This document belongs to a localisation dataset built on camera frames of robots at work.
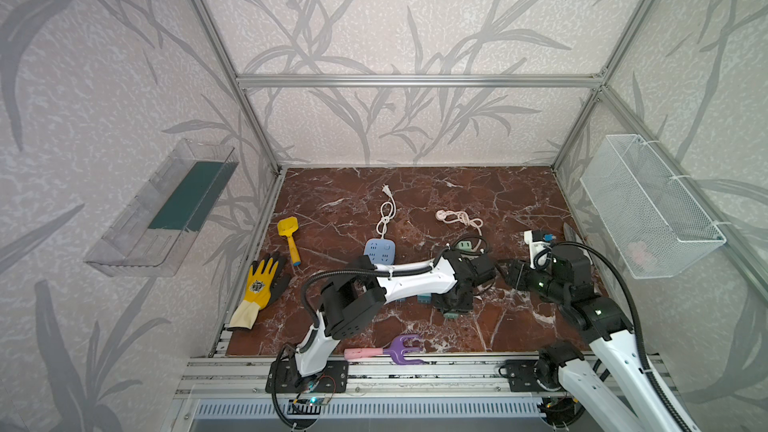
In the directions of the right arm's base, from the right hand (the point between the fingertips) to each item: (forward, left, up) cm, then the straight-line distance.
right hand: (500, 254), depth 76 cm
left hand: (-9, +9, -14) cm, 18 cm away
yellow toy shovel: (+19, +65, -16) cm, 70 cm away
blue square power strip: (+9, +33, -15) cm, 37 cm away
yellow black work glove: (-1, +66, -14) cm, 67 cm away
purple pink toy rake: (-20, +27, -15) cm, 37 cm away
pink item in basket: (0, -34, +2) cm, 34 cm away
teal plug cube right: (-17, +21, +17) cm, 32 cm away
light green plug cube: (+9, +7, -11) cm, 16 cm away
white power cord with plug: (+27, +31, -17) cm, 45 cm away
